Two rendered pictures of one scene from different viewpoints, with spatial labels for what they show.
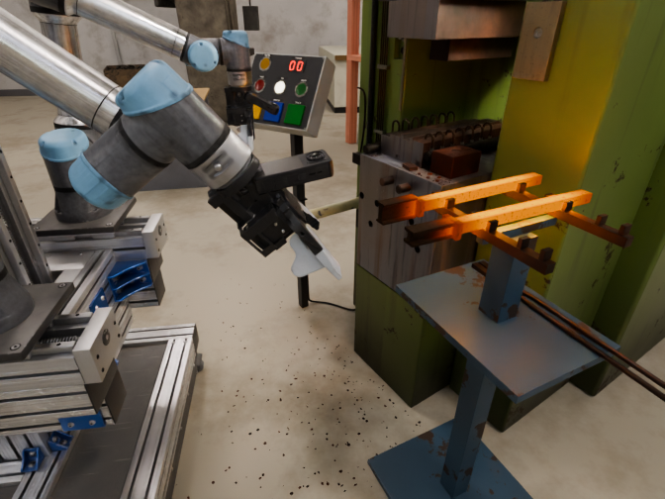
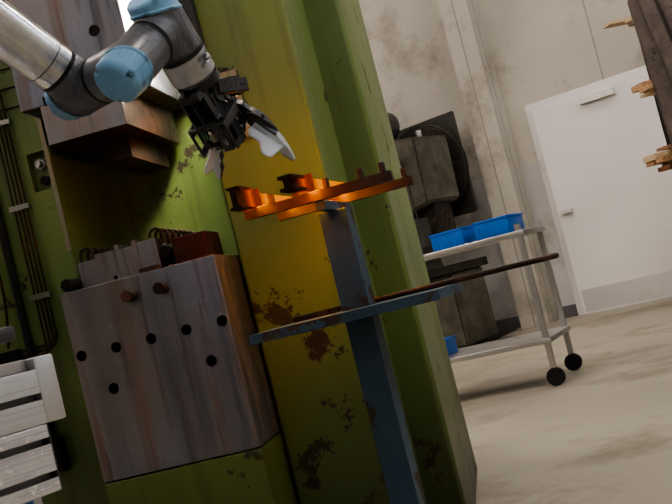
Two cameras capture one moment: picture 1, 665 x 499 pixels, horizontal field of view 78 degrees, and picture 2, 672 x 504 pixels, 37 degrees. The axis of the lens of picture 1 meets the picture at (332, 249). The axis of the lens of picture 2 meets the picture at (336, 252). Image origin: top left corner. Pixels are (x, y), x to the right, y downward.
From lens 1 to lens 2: 150 cm
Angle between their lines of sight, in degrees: 56
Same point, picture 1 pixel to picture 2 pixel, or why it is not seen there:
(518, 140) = not seen: hidden behind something
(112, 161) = (151, 44)
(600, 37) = (280, 86)
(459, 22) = (135, 112)
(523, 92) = (234, 156)
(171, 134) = (183, 26)
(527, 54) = not seen: hidden behind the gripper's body
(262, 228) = (233, 118)
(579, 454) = not seen: outside the picture
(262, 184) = (221, 84)
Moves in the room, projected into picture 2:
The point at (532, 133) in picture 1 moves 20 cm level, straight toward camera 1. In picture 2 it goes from (263, 188) to (289, 171)
